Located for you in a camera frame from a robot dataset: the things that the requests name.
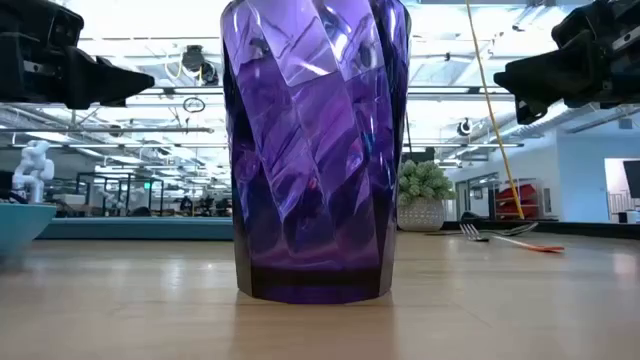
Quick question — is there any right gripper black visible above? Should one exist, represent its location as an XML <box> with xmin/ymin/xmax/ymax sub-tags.
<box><xmin>493</xmin><ymin>0</ymin><xmax>640</xmax><ymax>126</ymax></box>

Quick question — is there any fork with orange handle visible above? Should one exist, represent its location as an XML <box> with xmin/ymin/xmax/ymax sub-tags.
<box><xmin>458</xmin><ymin>222</ymin><xmax>566</xmax><ymax>254</ymax></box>

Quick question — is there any red storage shelf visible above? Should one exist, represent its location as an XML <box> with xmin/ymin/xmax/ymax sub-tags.
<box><xmin>494</xmin><ymin>182</ymin><xmax>544</xmax><ymax>220</ymax></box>

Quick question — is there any purple faceted plastic cup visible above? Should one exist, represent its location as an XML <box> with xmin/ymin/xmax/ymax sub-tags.
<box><xmin>220</xmin><ymin>0</ymin><xmax>413</xmax><ymax>305</ymax></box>

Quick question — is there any black wall screen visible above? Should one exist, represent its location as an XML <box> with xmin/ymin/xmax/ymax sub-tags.
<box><xmin>622</xmin><ymin>159</ymin><xmax>640</xmax><ymax>200</ymax></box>

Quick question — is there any blue round plate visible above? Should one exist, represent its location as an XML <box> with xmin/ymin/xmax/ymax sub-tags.
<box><xmin>0</xmin><ymin>202</ymin><xmax>58</xmax><ymax>259</ymax></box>

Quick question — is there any green succulent in white pot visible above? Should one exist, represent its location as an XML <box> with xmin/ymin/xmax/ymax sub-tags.
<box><xmin>397</xmin><ymin>159</ymin><xmax>457</xmax><ymax>233</ymax></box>

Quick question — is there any black background monitor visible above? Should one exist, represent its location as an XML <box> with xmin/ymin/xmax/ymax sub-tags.
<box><xmin>402</xmin><ymin>147</ymin><xmax>436</xmax><ymax>164</ymax></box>

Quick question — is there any yellow hanging cable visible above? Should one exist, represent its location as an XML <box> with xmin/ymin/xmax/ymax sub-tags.
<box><xmin>464</xmin><ymin>0</ymin><xmax>525</xmax><ymax>220</ymax></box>

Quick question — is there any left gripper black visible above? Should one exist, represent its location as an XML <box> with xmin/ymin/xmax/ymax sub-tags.
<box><xmin>0</xmin><ymin>0</ymin><xmax>156</xmax><ymax>111</ymax></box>

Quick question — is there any black aluminium table frame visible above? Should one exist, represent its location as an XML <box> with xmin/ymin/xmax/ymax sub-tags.
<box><xmin>439</xmin><ymin>219</ymin><xmax>640</xmax><ymax>240</ymax></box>

